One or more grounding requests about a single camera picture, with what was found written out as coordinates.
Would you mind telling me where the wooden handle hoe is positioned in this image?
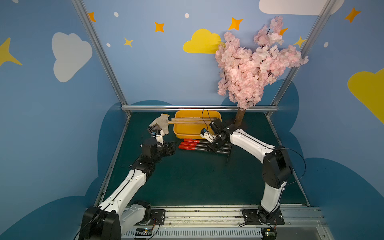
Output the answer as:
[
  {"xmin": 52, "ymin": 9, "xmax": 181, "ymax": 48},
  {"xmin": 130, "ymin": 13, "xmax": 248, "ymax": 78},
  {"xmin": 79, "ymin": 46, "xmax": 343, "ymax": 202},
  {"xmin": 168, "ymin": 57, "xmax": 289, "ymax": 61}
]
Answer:
[
  {"xmin": 168, "ymin": 121, "xmax": 208, "ymax": 125},
  {"xmin": 170, "ymin": 117, "xmax": 218, "ymax": 122}
]

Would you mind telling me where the aluminium front rail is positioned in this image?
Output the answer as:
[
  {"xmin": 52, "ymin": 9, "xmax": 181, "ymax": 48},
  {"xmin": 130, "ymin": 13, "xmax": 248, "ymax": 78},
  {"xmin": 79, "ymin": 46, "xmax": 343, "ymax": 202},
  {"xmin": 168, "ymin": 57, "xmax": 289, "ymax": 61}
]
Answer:
[{"xmin": 121, "ymin": 205, "xmax": 334, "ymax": 240}]

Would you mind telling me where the small brown slotted scoop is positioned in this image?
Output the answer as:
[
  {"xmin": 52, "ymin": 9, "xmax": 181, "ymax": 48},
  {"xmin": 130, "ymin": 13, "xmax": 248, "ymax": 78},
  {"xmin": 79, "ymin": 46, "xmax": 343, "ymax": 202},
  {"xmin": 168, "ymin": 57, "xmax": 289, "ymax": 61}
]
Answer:
[{"xmin": 148, "ymin": 125, "xmax": 162, "ymax": 136}]

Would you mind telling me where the red handle tool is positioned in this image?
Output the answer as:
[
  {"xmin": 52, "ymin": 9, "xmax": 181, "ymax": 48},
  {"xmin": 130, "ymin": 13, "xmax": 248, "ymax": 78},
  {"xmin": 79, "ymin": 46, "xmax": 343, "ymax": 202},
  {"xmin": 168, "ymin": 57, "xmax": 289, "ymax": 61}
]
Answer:
[
  {"xmin": 181, "ymin": 142, "xmax": 231, "ymax": 150},
  {"xmin": 184, "ymin": 139, "xmax": 209, "ymax": 144},
  {"xmin": 179, "ymin": 145, "xmax": 232, "ymax": 160}
]

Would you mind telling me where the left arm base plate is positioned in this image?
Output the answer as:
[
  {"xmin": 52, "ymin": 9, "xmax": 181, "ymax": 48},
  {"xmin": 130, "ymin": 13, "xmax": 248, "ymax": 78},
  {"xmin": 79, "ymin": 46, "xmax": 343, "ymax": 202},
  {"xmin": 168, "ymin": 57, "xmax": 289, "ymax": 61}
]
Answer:
[{"xmin": 136, "ymin": 210, "xmax": 166, "ymax": 226}]

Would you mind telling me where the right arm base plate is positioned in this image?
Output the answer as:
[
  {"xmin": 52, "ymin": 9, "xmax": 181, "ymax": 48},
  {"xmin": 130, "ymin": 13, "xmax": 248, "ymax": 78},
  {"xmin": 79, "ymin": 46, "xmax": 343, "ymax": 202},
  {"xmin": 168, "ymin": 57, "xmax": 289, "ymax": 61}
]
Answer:
[{"xmin": 242, "ymin": 207, "xmax": 285, "ymax": 226}]

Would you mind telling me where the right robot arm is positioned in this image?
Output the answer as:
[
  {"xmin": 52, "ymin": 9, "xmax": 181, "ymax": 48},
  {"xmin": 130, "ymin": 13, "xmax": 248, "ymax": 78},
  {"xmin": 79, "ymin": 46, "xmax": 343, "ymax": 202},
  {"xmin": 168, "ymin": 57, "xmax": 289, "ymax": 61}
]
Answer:
[{"xmin": 200, "ymin": 119, "xmax": 302, "ymax": 218}]

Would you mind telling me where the white knitted work glove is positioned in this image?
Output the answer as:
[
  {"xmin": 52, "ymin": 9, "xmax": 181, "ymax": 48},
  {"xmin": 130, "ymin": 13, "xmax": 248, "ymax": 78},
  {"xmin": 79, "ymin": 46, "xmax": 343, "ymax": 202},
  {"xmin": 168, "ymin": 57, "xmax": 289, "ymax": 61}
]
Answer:
[{"xmin": 149, "ymin": 114, "xmax": 170, "ymax": 136}]

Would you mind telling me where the pink blossom artificial tree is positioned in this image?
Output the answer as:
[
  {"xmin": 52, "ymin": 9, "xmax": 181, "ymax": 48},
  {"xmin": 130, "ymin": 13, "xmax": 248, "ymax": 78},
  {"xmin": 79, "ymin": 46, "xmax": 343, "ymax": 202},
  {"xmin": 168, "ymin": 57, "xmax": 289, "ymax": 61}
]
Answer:
[{"xmin": 215, "ymin": 16, "xmax": 309, "ymax": 127}]

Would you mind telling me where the yellow plastic storage box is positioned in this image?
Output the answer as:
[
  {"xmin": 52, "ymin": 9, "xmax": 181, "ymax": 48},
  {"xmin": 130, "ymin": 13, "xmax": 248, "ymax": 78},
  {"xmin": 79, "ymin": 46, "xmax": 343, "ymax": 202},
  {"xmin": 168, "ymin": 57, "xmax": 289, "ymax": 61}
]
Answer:
[{"xmin": 173, "ymin": 110, "xmax": 222, "ymax": 139}]

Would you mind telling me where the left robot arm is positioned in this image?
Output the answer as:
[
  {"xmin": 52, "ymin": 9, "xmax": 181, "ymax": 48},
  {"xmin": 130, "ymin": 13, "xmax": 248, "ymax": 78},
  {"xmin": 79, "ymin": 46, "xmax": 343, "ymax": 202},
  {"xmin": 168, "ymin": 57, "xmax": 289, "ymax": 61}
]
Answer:
[{"xmin": 74, "ymin": 138, "xmax": 177, "ymax": 240}]

